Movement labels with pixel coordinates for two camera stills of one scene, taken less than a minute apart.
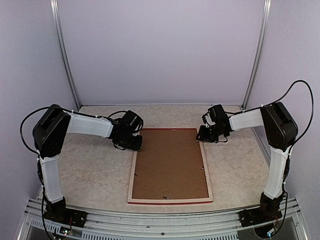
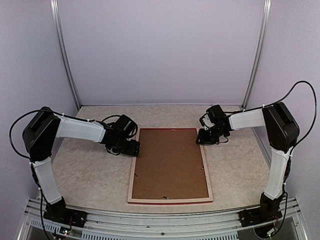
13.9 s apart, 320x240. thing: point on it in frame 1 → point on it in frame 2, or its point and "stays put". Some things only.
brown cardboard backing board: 169,165 stays put
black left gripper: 137,146 → 133,150
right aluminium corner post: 258,53 stays put
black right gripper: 203,137 stays put
